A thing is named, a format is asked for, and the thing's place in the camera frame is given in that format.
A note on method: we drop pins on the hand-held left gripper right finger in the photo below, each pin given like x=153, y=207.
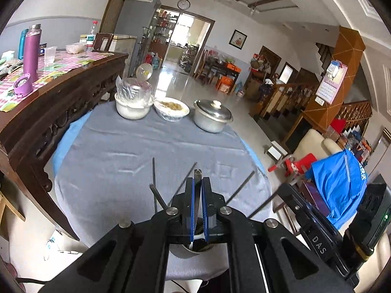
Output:
x=204, y=216

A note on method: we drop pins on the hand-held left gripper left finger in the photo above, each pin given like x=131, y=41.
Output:
x=191, y=213

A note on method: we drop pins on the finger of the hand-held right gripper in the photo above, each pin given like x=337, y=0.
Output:
x=291, y=200

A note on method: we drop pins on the dark chopstick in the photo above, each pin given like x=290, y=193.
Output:
x=155, y=183
x=197, y=175
x=157, y=195
x=243, y=186
x=262, y=207
x=186, y=178

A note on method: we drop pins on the metal chopstick cup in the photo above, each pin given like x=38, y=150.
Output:
x=186, y=249

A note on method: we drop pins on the red plastic toy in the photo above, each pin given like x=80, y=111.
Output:
x=305, y=160

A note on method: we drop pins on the blue jacket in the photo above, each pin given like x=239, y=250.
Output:
x=336, y=183

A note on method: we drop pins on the white step stool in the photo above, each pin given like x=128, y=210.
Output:
x=276, y=149

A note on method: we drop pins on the cream chair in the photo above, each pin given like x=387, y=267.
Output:
x=311, y=140

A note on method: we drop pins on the grey tablecloth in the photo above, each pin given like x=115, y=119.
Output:
x=122, y=158

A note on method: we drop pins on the metal pot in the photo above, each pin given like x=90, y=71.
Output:
x=207, y=123

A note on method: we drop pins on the wooden stair railing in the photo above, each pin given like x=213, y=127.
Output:
x=284, y=94

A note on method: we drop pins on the plastic-wrapped food dish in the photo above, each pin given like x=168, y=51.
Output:
x=171, y=110

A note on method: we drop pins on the white bowl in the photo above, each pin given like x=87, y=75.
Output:
x=131, y=111

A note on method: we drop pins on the orange box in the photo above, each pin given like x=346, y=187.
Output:
x=225, y=84

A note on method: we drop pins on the blue under cloth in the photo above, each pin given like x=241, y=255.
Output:
x=65, y=146

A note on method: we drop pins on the wooden dining table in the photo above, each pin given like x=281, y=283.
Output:
x=220, y=64

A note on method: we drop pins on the blue water jug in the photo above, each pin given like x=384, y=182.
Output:
x=155, y=62

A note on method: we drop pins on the orange wooden column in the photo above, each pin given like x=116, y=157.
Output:
x=345, y=45

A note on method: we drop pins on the dark carved wooden sideboard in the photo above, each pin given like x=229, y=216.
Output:
x=45, y=113

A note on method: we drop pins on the white chest freezer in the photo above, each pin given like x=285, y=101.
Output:
x=125, y=44

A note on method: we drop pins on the glass display cabinet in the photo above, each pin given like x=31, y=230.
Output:
x=162, y=27

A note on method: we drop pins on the checkered table cover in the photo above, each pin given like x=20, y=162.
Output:
x=61, y=64

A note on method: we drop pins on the shallow bowl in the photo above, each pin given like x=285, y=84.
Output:
x=75, y=48

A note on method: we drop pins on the clear water bottle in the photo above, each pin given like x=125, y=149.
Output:
x=91, y=36

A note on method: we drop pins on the grey refrigerator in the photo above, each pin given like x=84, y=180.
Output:
x=131, y=18

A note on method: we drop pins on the clear plastic cup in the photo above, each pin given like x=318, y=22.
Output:
x=50, y=55

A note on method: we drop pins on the purple thermos lid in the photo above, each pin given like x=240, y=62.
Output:
x=23, y=84

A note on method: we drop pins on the purple thermos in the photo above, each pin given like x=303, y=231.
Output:
x=31, y=55

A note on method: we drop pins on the teal bottle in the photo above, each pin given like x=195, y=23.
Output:
x=22, y=44

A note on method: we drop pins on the wall calendar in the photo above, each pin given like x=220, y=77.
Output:
x=331, y=82

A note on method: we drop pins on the framed wall picture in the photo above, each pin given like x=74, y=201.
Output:
x=237, y=38

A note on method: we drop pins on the round wall clock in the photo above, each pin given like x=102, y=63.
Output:
x=184, y=4

